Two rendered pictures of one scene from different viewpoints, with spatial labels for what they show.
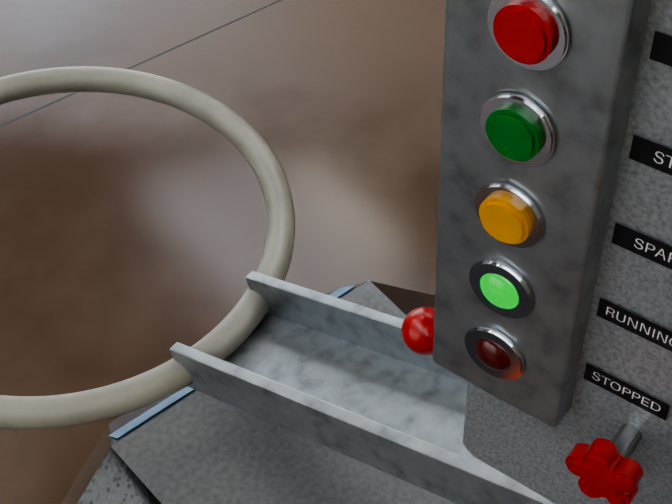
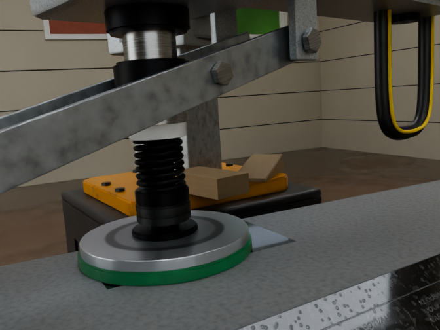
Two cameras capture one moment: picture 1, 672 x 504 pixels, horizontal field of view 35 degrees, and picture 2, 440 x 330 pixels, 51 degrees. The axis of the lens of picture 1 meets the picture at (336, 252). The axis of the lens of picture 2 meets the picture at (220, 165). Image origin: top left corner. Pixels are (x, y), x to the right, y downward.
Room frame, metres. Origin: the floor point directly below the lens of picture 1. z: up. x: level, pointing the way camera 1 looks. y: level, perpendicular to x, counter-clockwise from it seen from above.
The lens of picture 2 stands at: (0.25, 0.34, 1.02)
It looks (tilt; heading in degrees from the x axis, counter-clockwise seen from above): 9 degrees down; 278
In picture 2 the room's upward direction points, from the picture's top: 4 degrees counter-clockwise
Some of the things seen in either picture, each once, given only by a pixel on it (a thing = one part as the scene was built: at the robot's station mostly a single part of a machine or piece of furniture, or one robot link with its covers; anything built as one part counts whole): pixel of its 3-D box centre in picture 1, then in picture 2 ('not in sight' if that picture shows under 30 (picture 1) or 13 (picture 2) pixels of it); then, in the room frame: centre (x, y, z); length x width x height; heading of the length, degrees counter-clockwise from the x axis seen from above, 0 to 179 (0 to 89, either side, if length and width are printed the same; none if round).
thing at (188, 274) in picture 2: not in sight; (165, 238); (0.40, -0.22, 0.84); 0.22 x 0.22 x 0.04
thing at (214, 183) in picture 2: not in sight; (207, 181); (0.45, -0.79, 0.81); 0.20 x 0.10 x 0.05; 138
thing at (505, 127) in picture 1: (515, 131); not in sight; (0.35, -0.08, 1.42); 0.03 x 0.01 x 0.03; 51
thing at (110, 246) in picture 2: not in sight; (165, 236); (0.40, -0.22, 0.84); 0.21 x 0.21 x 0.01
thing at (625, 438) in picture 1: (614, 452); not in sight; (0.30, -0.14, 1.24); 0.04 x 0.04 x 0.04; 51
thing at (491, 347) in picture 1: (495, 352); not in sight; (0.35, -0.08, 1.27); 0.02 x 0.01 x 0.02; 51
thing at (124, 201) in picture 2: not in sight; (181, 182); (0.57, -1.01, 0.76); 0.49 x 0.49 x 0.05; 40
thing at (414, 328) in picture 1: (454, 346); not in sight; (0.43, -0.07, 1.17); 0.08 x 0.03 x 0.03; 51
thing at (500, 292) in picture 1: (501, 288); not in sight; (0.35, -0.08, 1.32); 0.02 x 0.01 x 0.02; 51
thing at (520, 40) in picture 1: (526, 31); not in sight; (0.35, -0.08, 1.47); 0.03 x 0.01 x 0.03; 51
